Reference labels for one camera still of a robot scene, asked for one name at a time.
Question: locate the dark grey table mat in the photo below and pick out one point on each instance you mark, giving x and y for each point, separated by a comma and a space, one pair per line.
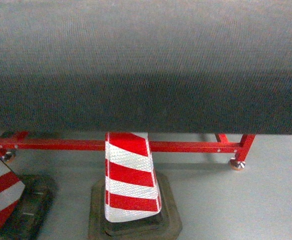
162, 66

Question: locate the red white striped barrier post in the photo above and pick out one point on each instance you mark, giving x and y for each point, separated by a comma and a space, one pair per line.
131, 187

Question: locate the black rubber post base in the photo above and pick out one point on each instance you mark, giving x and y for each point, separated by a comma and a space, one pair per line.
166, 225

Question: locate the red metal table frame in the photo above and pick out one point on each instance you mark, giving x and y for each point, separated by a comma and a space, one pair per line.
20, 140

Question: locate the red white left barrier post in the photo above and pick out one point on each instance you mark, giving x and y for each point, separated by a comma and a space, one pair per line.
1, 190

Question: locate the black left post base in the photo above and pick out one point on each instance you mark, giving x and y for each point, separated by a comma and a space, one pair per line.
30, 213

